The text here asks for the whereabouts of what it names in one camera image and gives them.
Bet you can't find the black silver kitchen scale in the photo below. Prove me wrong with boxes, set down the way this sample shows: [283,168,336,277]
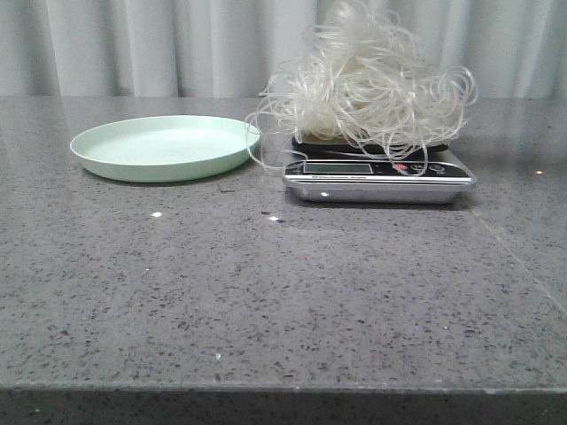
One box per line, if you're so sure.
[283,136,477,204]

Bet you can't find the white vermicelli noodle bundle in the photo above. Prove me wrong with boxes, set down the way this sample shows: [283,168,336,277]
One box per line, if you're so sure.
[245,1,478,171]

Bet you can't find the white pleated curtain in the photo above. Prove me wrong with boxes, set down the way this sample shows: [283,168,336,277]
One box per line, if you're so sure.
[1,1,566,98]

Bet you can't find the light green round plate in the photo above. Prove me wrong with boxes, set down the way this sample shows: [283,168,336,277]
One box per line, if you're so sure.
[70,115,260,183]

